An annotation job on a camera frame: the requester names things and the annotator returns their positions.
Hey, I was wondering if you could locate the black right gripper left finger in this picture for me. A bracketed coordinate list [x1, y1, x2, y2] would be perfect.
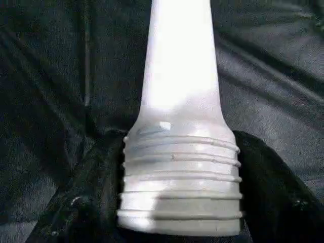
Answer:
[32, 129, 127, 243]

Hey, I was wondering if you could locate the black shiny table mat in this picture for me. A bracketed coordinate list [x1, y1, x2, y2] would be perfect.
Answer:
[0, 0, 324, 243]

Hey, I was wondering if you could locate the white plastic table leg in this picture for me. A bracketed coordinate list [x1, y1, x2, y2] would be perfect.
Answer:
[116, 0, 246, 237]

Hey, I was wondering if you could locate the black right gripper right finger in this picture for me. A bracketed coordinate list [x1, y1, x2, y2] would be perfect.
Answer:
[234, 130, 324, 243]

